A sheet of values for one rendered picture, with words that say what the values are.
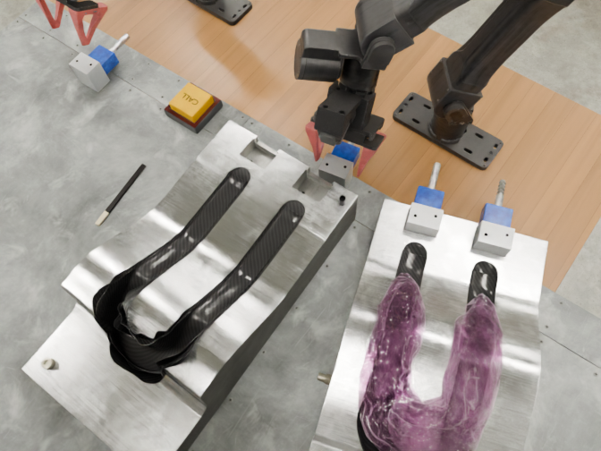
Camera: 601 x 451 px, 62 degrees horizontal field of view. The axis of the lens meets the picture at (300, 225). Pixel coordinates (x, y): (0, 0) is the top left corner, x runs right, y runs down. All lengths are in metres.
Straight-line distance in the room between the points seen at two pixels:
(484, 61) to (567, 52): 1.56
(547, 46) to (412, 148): 1.46
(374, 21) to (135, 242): 0.46
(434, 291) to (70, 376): 0.55
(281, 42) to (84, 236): 0.55
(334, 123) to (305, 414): 0.43
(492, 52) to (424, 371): 0.46
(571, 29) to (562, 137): 1.44
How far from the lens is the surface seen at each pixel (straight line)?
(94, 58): 1.12
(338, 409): 0.72
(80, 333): 0.83
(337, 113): 0.71
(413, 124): 0.97
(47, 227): 0.99
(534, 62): 2.28
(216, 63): 1.09
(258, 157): 0.86
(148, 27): 1.20
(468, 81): 0.83
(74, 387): 0.82
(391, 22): 0.69
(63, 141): 1.08
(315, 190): 0.82
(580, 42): 2.41
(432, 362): 0.72
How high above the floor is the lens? 1.59
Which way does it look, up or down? 66 degrees down
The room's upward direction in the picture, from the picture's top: 7 degrees counter-clockwise
